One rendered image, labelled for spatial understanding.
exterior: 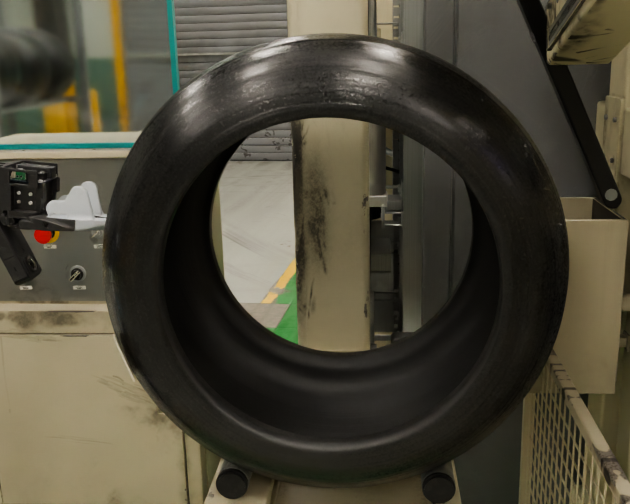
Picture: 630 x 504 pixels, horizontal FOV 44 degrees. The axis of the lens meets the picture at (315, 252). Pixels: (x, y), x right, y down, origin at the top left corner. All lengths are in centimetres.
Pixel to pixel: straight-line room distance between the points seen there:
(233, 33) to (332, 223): 933
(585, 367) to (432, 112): 63
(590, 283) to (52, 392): 126
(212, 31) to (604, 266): 960
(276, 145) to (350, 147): 927
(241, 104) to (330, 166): 44
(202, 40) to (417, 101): 988
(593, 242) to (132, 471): 123
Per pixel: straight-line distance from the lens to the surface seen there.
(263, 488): 117
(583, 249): 132
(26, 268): 116
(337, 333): 140
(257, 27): 1053
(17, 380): 201
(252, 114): 91
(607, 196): 131
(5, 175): 111
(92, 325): 189
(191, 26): 1078
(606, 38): 115
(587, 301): 134
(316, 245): 135
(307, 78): 90
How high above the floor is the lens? 148
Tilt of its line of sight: 15 degrees down
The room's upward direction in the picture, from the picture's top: 2 degrees counter-clockwise
